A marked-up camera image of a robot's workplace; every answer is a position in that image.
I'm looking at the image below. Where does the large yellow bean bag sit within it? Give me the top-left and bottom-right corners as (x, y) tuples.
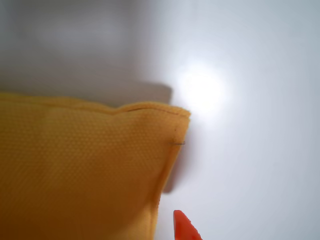
(0, 91), (192, 240)

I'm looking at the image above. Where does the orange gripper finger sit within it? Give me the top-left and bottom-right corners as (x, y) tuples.
(173, 209), (203, 240)

